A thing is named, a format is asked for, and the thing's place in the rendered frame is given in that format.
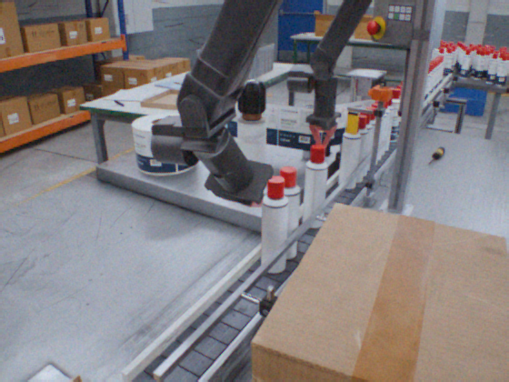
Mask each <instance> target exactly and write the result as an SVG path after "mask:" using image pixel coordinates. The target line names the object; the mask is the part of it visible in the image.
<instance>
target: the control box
mask: <svg viewBox="0 0 509 382"><path fill-rule="evenodd" d="M389 5H411V6H412V7H413V16H412V22H402V21H391V20H387V15H388V9H389ZM445 7H446V0H439V3H438V7H437V16H436V19H435V29H433V30H434V32H433V40H432V41H433V45H432V49H436V48H439V46H440V43H441V34H442V30H443V26H444V25H443V21H444V14H445V12H444V10H445ZM415 8H416V0H374V11H373V19H372V21H375V22H376V23H377V24H379V25H380V26H381V28H380V31H379V32H378V33H377V34H376V35H371V40H372V41H373V42H377V43H383V44H388V45H395V46H399V47H404V48H411V43H412V40H414V29H413V28H414V19H415V17H414V14H415Z"/></svg>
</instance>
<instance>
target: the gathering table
mask: <svg viewBox="0 0 509 382"><path fill-rule="evenodd" d="M455 70H456V69H454V74H453V75H451V76H450V77H454V76H458V80H457V81H456V83H455V87H462V88H471V89H479V90H481V91H486V92H494V101H493V104H492V108H491V114H490V117H489V120H488V123H487V124H488V127H487V129H486V133H485V136H484V139H490V138H491V135H492V133H493V130H494V121H495V119H496V115H497V109H498V106H499V103H500V97H501V93H503V94H506V92H507V86H508V83H509V69H508V75H507V78H506V81H505V82H506V84H505V85H503V86H502V87H497V86H495V83H494V84H493V85H491V84H487V83H486V80H475V79H474V78H470V74H469V76H468V77H467V79H466V80H463V79H460V74H458V71H455Z"/></svg>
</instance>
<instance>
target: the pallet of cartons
mask: <svg viewBox="0 0 509 382"><path fill-rule="evenodd" d="M129 58H130V60H126V61H124V60H123V56H122V55H120V56H118V57H114V58H108V59H103V60H98V61H95V66H96V71H97V76H98V78H97V81H96V82H93V83H88V84H84V85H82V88H83V90H84V95H85V101H86V102H91V101H93V100H96V99H99V98H103V97H105V96H110V95H114V94H115V93H117V92H118V91H119V90H120V89H123V90H129V89H132V88H136V87H138V86H141V85H147V84H150V83H153V82H156V81H159V80H162V79H166V78H168V77H171V76H175V75H181V74H183V73H187V72H190V71H191V66H190V58H189V59H181V58H170V57H167V58H162V59H157V60H154V61H153V60H145V57H144V56H139V55H130V56H129Z"/></svg>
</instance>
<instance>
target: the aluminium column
mask: <svg viewBox="0 0 509 382"><path fill-rule="evenodd" d="M438 3H439V0H416V8H415V14H414V17H415V19H414V28H413V29H424V30H428V31H431V30H433V29H435V19H436V16H437V7H438ZM432 45H433V41H421V40H412V43H411V48H410V50H411V53H410V58H409V64H408V68H407V69H408V74H407V78H406V84H405V90H404V92H405V95H404V104H403V110H402V114H401V125H400V131H399V136H398V141H397V147H396V152H395V158H394V172H393V178H392V184H391V189H390V195H389V200H388V206H387V210H390V211H396V212H400V213H403V211H404V209H405V206H406V201H407V197H408V192H409V186H410V177H411V174H412V168H413V163H414V155H415V149H416V146H417V141H418V139H417V136H418V131H419V126H420V123H421V117H422V113H423V111H422V108H423V103H424V95H425V90H426V89H425V86H426V81H427V77H428V73H429V70H428V67H429V63H430V59H431V50H432Z"/></svg>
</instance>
